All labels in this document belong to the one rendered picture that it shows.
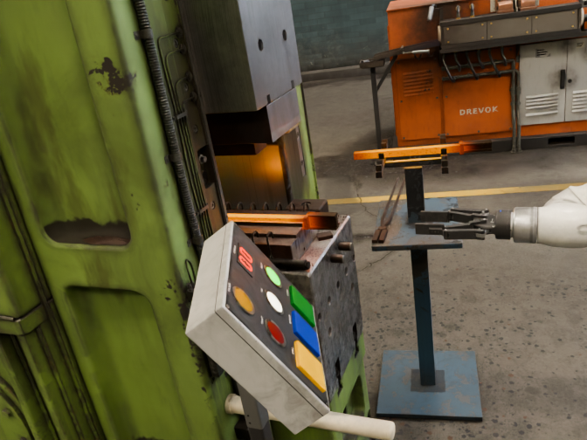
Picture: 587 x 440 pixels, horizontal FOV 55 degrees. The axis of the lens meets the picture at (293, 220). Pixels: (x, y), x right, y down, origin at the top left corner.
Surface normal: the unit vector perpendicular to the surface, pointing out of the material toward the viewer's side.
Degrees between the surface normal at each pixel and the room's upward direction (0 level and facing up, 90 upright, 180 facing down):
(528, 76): 90
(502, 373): 0
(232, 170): 90
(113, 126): 89
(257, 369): 90
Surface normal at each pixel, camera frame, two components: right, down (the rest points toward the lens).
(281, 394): 0.06, 0.40
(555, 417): -0.15, -0.90
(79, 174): -0.37, 0.41
